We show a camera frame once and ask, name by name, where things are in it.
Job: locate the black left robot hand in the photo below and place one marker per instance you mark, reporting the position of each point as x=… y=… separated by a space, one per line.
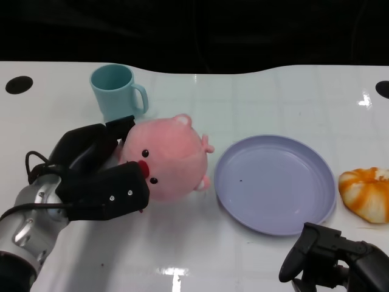
x=106 y=188

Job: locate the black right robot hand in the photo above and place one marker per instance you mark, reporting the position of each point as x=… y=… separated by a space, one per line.
x=334 y=258

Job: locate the teal plastic mug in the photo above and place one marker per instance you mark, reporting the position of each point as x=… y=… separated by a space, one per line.
x=115 y=97

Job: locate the black round table grommet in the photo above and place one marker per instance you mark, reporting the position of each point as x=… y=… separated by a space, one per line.
x=19 y=85
x=383 y=89

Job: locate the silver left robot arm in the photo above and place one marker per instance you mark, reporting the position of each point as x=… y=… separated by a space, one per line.
x=27 y=225

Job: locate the pink plush beaver doll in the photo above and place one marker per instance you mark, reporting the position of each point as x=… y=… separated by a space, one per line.
x=173 y=158

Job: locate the orange white striped bread toy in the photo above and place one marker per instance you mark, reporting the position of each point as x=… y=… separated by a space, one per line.
x=364 y=197

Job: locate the lavender plastic plate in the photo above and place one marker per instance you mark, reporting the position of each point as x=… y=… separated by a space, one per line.
x=273 y=185

